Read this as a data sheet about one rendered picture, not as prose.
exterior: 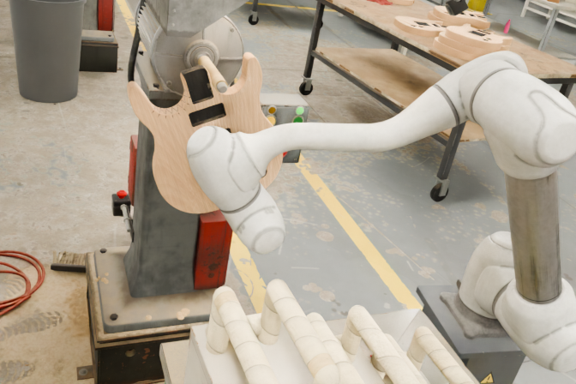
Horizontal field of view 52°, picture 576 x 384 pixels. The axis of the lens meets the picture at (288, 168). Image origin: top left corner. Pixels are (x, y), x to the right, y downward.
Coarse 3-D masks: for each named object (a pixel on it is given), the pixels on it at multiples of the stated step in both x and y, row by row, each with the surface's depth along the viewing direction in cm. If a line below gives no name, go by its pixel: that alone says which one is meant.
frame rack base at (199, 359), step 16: (192, 336) 89; (256, 336) 90; (288, 336) 91; (192, 352) 89; (208, 352) 85; (272, 352) 88; (288, 352) 88; (192, 368) 90; (208, 368) 83; (224, 368) 83; (240, 368) 84; (272, 368) 85; (288, 368) 85; (304, 368) 86
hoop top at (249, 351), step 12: (228, 288) 82; (216, 300) 81; (228, 300) 80; (228, 312) 78; (240, 312) 78; (228, 324) 77; (240, 324) 76; (240, 336) 75; (252, 336) 75; (240, 348) 73; (252, 348) 73; (240, 360) 73; (252, 360) 71; (264, 360) 71; (252, 372) 70; (264, 372) 70
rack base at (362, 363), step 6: (360, 348) 103; (360, 354) 102; (360, 360) 100; (366, 360) 101; (354, 366) 99; (360, 366) 99; (366, 366) 99; (372, 366) 100; (360, 372) 98; (366, 372) 98; (372, 372) 98; (366, 378) 97; (372, 378) 97; (378, 378) 97
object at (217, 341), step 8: (216, 312) 82; (216, 320) 82; (208, 328) 85; (216, 328) 83; (224, 328) 83; (208, 336) 85; (216, 336) 84; (224, 336) 84; (208, 344) 85; (216, 344) 84; (224, 344) 85; (216, 352) 85; (224, 352) 86
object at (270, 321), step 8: (264, 304) 87; (272, 304) 85; (264, 312) 87; (272, 312) 86; (264, 320) 87; (272, 320) 87; (280, 320) 87; (264, 328) 88; (272, 328) 87; (264, 336) 88; (272, 336) 88; (264, 344) 89; (272, 344) 89
